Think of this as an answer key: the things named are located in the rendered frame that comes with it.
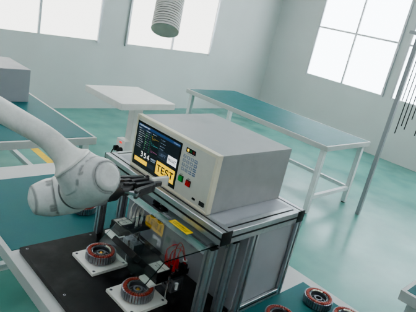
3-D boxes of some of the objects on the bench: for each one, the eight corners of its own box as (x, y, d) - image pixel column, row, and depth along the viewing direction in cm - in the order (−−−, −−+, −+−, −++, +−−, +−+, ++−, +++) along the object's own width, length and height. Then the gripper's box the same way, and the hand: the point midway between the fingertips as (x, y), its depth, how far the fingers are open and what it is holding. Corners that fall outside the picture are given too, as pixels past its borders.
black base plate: (109, 369, 122) (111, 363, 121) (19, 252, 163) (19, 247, 162) (226, 314, 155) (227, 308, 154) (125, 228, 196) (126, 223, 195)
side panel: (232, 316, 154) (254, 236, 144) (226, 311, 156) (247, 231, 146) (280, 293, 173) (302, 221, 163) (274, 288, 175) (296, 217, 165)
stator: (91, 268, 157) (93, 260, 156) (80, 252, 165) (81, 243, 164) (120, 263, 164) (121, 254, 163) (108, 247, 172) (109, 239, 171)
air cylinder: (170, 293, 155) (173, 280, 153) (157, 281, 160) (160, 268, 158) (181, 289, 159) (184, 277, 157) (168, 278, 164) (171, 265, 162)
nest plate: (130, 318, 139) (130, 315, 139) (105, 291, 149) (106, 288, 149) (166, 303, 150) (167, 300, 149) (142, 279, 159) (142, 277, 159)
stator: (132, 309, 141) (134, 300, 140) (113, 290, 149) (115, 281, 147) (160, 299, 149) (161, 290, 148) (140, 281, 156) (142, 272, 155)
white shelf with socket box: (109, 187, 233) (121, 103, 218) (75, 161, 257) (85, 84, 242) (161, 179, 257) (175, 104, 243) (126, 156, 281) (137, 86, 267)
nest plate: (91, 277, 155) (92, 273, 154) (72, 255, 165) (72, 252, 164) (127, 266, 165) (128, 263, 165) (106, 246, 175) (107, 243, 175)
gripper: (90, 192, 133) (153, 182, 149) (113, 211, 124) (177, 199, 141) (93, 169, 130) (157, 162, 147) (117, 187, 122) (182, 177, 138)
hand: (158, 181), depth 141 cm, fingers closed
